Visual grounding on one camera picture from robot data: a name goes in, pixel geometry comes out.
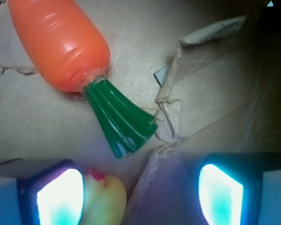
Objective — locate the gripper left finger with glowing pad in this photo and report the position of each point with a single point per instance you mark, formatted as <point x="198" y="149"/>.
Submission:
<point x="40" y="192"/>

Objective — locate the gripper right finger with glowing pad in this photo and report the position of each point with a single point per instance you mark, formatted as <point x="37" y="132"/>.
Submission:
<point x="241" y="188"/>

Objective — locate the yellow rubber duck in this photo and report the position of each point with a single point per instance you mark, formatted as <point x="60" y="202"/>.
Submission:
<point x="105" y="199"/>

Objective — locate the brown paper bag tray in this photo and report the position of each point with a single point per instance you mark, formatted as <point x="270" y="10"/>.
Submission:
<point x="212" y="77"/>

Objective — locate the orange plastic toy carrot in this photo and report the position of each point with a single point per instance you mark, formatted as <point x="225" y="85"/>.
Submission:
<point x="72" y="55"/>

